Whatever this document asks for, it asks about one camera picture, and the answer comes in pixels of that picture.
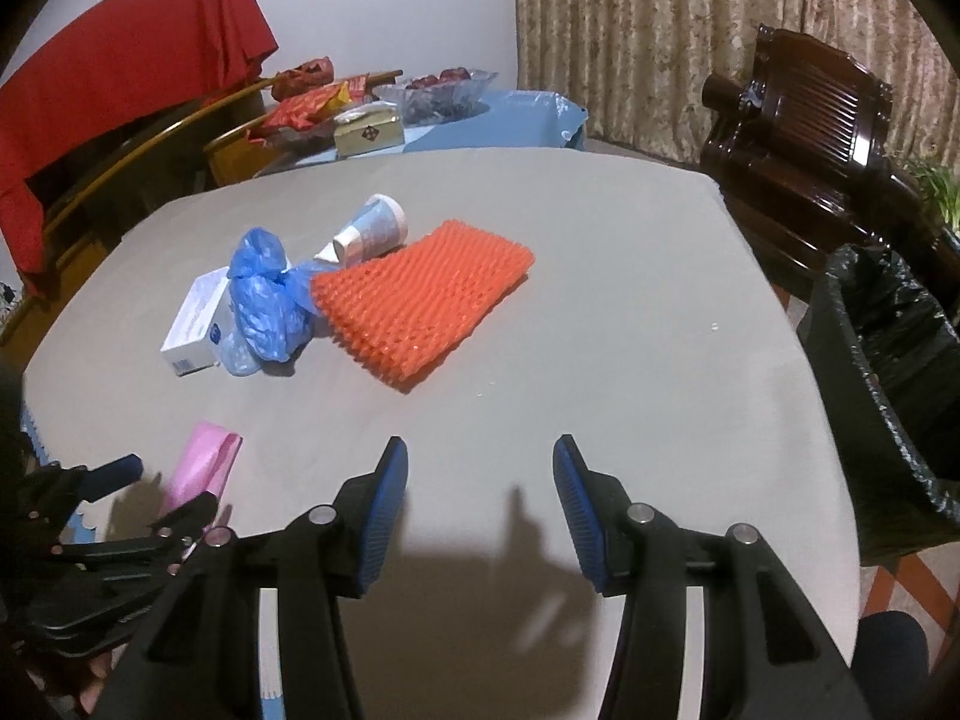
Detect pink paper packet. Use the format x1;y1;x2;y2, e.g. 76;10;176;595
160;421;242;515

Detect white medicine box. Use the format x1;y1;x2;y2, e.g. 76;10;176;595
160;266;235;377

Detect blue plastic bag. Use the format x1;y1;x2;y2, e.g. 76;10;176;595
220;227;337;377

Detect large orange foam net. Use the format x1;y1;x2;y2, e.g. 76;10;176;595
311;220;535;390

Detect crushed blue paper cup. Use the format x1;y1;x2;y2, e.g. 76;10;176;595
314;193;409;268

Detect black trash bin bag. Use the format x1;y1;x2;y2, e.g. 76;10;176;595
799;245;958;566

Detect red snack bags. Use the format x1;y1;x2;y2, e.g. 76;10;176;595
247;75;370;145

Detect gold tissue box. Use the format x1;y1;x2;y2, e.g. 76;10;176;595
334;106;405;160

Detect red cloth cover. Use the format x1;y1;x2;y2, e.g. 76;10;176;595
2;0;277;277

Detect red crumpled bag on chair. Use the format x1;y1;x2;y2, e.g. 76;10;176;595
270;55;334;103

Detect green potted plant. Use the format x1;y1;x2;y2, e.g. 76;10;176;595
907;156;960;232

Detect dark wooden armchair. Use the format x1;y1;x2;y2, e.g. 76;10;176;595
700;26;958;312

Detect glass fruit bowl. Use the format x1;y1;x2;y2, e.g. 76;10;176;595
373;67;498;127

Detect blue tablecloth side table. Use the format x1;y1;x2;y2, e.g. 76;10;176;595
257;88;591;178

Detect patterned beige curtain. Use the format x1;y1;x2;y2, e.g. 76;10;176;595
517;0;958;167

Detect wooden chair frame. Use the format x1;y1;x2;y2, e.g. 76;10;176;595
0;68;406;347

